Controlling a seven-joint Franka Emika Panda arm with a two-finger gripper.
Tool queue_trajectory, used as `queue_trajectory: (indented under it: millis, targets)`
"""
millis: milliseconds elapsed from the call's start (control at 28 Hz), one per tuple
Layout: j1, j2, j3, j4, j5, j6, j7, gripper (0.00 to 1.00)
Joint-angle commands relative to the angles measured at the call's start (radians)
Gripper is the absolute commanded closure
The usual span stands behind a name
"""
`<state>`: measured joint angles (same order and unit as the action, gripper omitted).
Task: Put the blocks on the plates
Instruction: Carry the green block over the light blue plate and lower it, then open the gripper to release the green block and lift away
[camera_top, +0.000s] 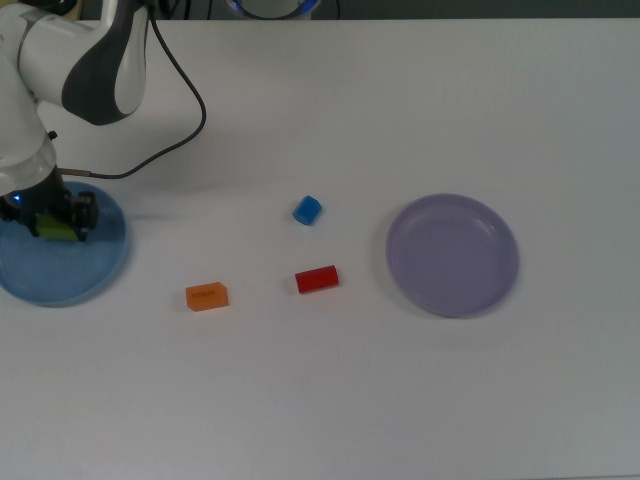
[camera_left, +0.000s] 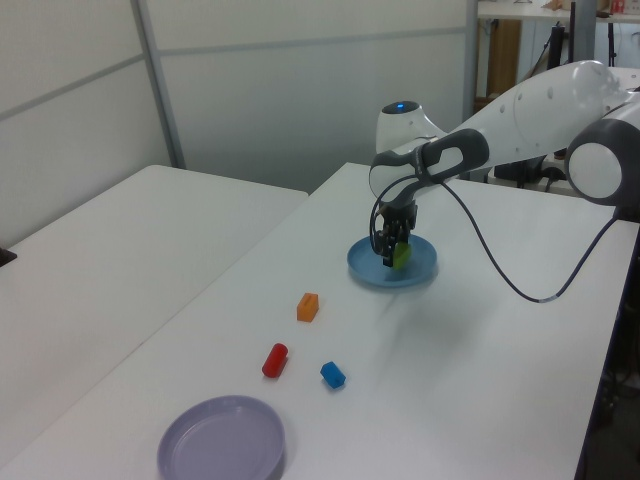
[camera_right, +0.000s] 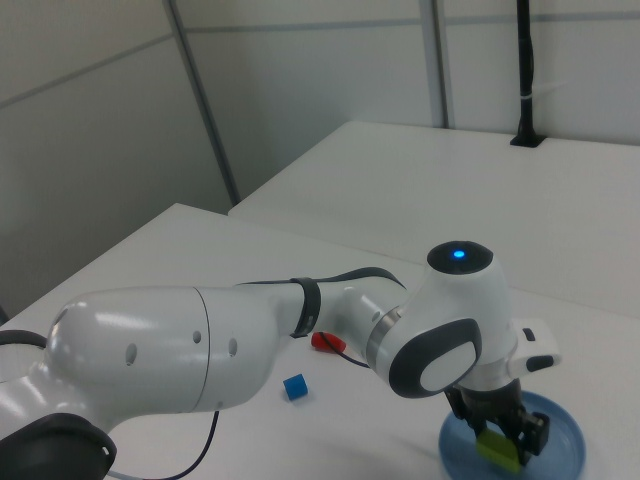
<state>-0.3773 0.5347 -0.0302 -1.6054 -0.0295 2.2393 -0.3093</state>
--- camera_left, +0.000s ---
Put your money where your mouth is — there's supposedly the blue hexagonal block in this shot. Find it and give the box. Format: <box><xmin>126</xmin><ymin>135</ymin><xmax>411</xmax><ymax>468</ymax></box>
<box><xmin>319</xmin><ymin>360</ymin><xmax>348</xmax><ymax>392</ymax></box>

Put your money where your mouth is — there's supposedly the grey slanted partition post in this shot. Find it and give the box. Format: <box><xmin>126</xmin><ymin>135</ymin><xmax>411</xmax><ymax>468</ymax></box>
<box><xmin>130</xmin><ymin>0</ymin><xmax>187</xmax><ymax>170</ymax></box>

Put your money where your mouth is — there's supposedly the green rectangular block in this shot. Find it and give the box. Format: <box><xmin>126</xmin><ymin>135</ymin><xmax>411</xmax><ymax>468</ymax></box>
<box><xmin>391</xmin><ymin>241</ymin><xmax>414</xmax><ymax>270</ymax></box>

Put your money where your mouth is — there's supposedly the red cylinder block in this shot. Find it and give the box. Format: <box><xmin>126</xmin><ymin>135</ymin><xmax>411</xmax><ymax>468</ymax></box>
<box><xmin>261</xmin><ymin>342</ymin><xmax>290</xmax><ymax>379</ymax></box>

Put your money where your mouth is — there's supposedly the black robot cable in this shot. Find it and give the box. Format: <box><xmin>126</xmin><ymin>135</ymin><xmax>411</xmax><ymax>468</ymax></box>
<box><xmin>368</xmin><ymin>172</ymin><xmax>621</xmax><ymax>304</ymax></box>

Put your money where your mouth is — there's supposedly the purple plate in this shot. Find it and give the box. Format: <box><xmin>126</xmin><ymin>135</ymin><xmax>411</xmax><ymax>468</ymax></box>
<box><xmin>157</xmin><ymin>394</ymin><xmax>287</xmax><ymax>480</ymax></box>

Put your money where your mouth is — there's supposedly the brown wooden panel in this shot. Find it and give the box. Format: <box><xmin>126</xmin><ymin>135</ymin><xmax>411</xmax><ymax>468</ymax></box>
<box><xmin>487</xmin><ymin>19</ymin><xmax>522</xmax><ymax>99</ymax></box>

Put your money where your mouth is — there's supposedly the blue plate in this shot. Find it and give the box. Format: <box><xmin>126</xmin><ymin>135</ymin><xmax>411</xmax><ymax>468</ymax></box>
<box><xmin>346</xmin><ymin>234</ymin><xmax>440</xmax><ymax>290</ymax></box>

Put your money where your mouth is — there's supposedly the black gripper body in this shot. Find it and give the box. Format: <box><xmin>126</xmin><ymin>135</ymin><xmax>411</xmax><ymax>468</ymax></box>
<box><xmin>377</xmin><ymin>199</ymin><xmax>420</xmax><ymax>236</ymax></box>

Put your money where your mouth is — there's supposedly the orange rectangular block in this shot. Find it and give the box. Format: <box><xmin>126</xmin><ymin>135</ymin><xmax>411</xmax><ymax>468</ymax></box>
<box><xmin>296</xmin><ymin>292</ymin><xmax>320</xmax><ymax>323</ymax></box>

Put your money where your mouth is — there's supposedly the black electronics box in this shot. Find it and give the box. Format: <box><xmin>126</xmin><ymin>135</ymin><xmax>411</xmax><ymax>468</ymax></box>
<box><xmin>493</xmin><ymin>155</ymin><xmax>549</xmax><ymax>189</ymax></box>

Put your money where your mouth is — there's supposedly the grey vertical partition post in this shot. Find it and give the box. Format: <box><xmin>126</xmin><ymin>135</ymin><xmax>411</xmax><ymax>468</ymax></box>
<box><xmin>462</xmin><ymin>0</ymin><xmax>480</xmax><ymax>124</ymax></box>

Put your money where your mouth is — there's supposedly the black monitor stand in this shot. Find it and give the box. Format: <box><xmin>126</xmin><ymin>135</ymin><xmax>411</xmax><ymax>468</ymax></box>
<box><xmin>548</xmin><ymin>24</ymin><xmax>566</xmax><ymax>71</ymax></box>

